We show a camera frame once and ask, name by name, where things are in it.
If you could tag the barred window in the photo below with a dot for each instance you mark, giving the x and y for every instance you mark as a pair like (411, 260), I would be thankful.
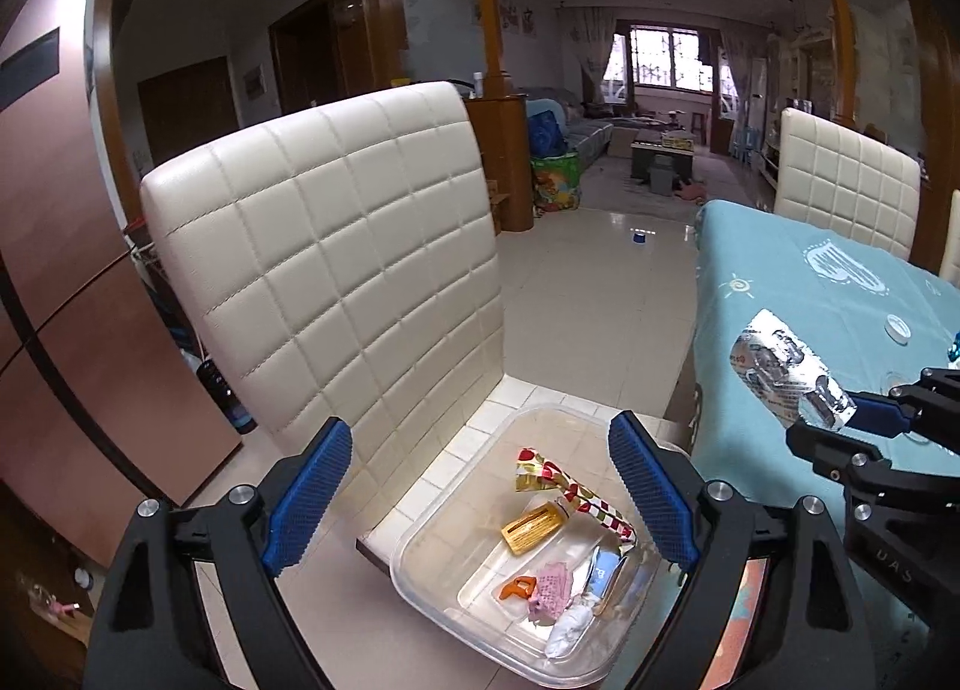
(667, 56)

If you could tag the red gold patterned wrapper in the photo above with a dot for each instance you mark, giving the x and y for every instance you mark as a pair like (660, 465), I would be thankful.
(592, 506)

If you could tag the colourful printed bag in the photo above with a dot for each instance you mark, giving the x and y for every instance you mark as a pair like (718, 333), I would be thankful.
(555, 184)

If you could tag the pink wrapper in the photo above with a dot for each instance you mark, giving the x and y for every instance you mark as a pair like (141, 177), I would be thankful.
(553, 589)

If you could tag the silver foil wrapper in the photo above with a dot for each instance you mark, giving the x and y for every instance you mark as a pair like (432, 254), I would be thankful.
(780, 367)

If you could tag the grey sofa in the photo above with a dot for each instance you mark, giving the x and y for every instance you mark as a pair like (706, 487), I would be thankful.
(577, 127)

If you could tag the dark bottle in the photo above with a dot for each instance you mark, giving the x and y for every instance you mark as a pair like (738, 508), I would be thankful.
(225, 394)

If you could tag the cream quilted leather chair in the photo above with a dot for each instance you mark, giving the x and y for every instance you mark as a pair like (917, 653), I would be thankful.
(847, 180)
(952, 240)
(337, 247)

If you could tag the wooden counter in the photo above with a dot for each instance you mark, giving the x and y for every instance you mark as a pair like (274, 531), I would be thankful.
(502, 157)

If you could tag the white bottle cap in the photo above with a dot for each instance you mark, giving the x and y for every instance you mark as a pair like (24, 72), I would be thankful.
(898, 328)

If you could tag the blue bag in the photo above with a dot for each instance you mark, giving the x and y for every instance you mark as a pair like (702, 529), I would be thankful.
(544, 133)

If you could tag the brown glossy cabinet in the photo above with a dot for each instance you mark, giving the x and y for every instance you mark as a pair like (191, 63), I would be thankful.
(67, 247)

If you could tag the teal printed tablecloth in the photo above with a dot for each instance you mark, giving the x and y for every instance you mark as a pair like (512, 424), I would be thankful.
(787, 270)

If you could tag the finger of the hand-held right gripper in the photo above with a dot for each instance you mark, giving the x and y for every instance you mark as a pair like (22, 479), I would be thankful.
(832, 446)
(877, 410)

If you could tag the small yellow bottle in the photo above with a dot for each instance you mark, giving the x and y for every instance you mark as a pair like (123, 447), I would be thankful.
(532, 529)

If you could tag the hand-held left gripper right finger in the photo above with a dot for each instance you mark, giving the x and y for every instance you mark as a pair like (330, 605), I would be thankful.
(652, 487)

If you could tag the small wall picture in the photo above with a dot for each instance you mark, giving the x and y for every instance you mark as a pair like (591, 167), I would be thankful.
(255, 81)

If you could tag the blue crumpled wrapper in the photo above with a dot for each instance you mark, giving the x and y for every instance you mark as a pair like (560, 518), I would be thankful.
(955, 352)

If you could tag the small orange wrapper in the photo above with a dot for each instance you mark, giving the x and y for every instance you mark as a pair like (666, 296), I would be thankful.
(514, 589)

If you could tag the grey trash bin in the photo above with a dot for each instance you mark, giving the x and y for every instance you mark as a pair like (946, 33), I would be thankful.
(661, 176)

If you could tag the white paper packet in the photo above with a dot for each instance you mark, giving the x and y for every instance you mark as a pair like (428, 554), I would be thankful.
(566, 634)

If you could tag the white milk packet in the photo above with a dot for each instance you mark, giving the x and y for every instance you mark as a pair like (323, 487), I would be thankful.
(604, 574)

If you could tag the low coffee table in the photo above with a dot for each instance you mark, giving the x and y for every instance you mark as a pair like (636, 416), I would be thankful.
(660, 144)

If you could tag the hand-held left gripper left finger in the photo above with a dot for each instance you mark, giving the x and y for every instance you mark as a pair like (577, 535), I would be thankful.
(311, 491)

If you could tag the wooden pillar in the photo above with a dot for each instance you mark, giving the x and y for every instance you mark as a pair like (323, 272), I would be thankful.
(486, 7)
(838, 30)

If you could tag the white standing air conditioner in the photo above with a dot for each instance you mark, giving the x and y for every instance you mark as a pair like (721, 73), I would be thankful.
(759, 105)

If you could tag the clear plastic container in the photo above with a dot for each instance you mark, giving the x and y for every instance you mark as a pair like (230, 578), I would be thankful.
(465, 532)

